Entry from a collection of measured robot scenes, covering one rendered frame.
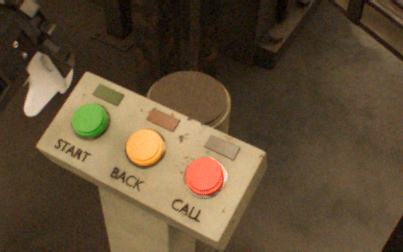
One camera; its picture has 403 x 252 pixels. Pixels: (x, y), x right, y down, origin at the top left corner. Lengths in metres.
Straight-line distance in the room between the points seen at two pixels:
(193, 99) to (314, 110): 0.78
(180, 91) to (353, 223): 0.66
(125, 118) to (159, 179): 0.09
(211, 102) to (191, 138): 0.17
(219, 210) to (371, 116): 1.01
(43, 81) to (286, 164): 0.95
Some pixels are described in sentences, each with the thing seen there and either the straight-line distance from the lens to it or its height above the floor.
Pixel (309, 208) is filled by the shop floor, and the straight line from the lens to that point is 1.30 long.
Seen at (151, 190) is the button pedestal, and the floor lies 0.59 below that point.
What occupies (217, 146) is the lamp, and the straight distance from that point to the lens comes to 0.58.
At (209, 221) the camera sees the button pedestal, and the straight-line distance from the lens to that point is 0.56.
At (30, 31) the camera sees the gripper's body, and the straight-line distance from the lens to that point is 0.43.
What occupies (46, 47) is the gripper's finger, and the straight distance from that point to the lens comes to 0.44.
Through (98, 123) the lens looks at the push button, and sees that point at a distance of 0.61.
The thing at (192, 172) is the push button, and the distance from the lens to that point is 0.56.
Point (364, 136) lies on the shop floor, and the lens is 1.47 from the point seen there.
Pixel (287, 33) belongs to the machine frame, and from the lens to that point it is 1.61.
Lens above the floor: 1.06
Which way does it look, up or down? 49 degrees down
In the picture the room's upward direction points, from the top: 3 degrees clockwise
